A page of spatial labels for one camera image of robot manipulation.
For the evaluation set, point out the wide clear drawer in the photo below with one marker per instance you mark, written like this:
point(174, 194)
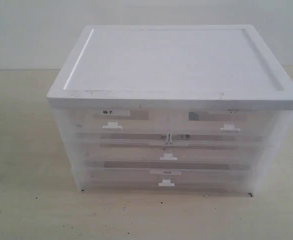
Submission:
point(207, 180)
point(152, 152)

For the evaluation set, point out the top right small drawer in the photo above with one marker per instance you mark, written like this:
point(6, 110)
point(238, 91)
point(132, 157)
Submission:
point(225, 125)

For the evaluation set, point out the small drawer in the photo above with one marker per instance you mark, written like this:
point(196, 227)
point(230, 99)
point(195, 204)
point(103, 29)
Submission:
point(107, 125)
point(225, 125)

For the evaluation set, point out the white translucent drawer cabinet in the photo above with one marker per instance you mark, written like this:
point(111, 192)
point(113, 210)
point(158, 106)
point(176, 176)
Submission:
point(174, 67)

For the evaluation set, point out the top left small drawer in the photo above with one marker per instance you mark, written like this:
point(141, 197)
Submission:
point(107, 125)

